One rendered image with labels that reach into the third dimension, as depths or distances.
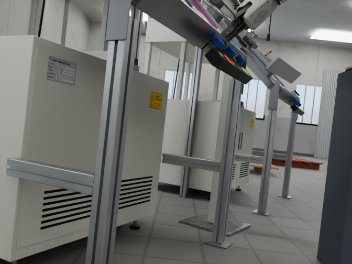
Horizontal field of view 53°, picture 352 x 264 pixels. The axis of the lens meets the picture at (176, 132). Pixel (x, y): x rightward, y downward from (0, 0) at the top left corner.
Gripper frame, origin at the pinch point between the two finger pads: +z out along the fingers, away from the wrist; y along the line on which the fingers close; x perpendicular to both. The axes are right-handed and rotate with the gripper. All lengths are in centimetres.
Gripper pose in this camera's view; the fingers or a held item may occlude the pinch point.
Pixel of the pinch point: (229, 33)
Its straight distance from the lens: 107.6
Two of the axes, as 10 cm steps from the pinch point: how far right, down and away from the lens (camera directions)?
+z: -7.1, 6.1, 3.4
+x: -5.3, -7.9, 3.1
